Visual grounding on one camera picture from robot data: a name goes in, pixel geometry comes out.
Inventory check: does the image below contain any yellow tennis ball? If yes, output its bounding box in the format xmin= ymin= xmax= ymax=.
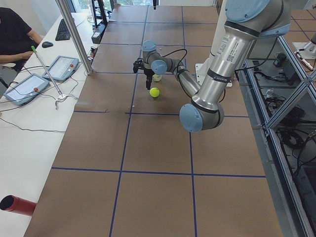
xmin=149 ymin=87 xmax=160 ymax=98

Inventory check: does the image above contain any black computer mouse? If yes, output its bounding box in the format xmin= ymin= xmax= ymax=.
xmin=41 ymin=41 xmax=54 ymax=48

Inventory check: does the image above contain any red cylinder tube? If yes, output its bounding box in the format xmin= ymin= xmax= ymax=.
xmin=0 ymin=195 xmax=37 ymax=216

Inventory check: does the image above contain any blue teach pendant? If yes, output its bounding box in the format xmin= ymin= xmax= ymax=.
xmin=47 ymin=55 xmax=79 ymax=82
xmin=4 ymin=74 xmax=49 ymax=106

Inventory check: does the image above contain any black computer box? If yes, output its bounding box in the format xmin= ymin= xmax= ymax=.
xmin=91 ymin=24 xmax=106 ymax=44

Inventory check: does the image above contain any aluminium side frame rack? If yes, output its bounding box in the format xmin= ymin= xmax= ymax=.
xmin=236 ymin=37 xmax=316 ymax=237

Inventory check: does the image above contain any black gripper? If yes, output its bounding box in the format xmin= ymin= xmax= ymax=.
xmin=144 ymin=68 xmax=154 ymax=89

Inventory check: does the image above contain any far blue teach pendant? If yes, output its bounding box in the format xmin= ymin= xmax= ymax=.
xmin=47 ymin=55 xmax=79 ymax=82

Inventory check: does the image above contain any person in black shirt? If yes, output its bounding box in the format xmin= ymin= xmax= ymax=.
xmin=0 ymin=7 xmax=43 ymax=72

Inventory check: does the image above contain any black keyboard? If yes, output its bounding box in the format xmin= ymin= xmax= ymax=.
xmin=55 ymin=19 xmax=71 ymax=41

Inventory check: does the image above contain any aluminium frame post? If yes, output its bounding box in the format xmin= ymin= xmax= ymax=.
xmin=56 ymin=0 xmax=92 ymax=75

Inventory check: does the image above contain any near blue teach pendant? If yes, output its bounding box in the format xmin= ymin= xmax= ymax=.
xmin=4 ymin=74 xmax=49 ymax=106

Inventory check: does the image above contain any clear tennis ball can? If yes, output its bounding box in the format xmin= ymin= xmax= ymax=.
xmin=153 ymin=74 xmax=162 ymax=82

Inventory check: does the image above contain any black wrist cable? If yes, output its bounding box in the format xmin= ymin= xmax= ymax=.
xmin=160 ymin=48 xmax=188 ymax=75

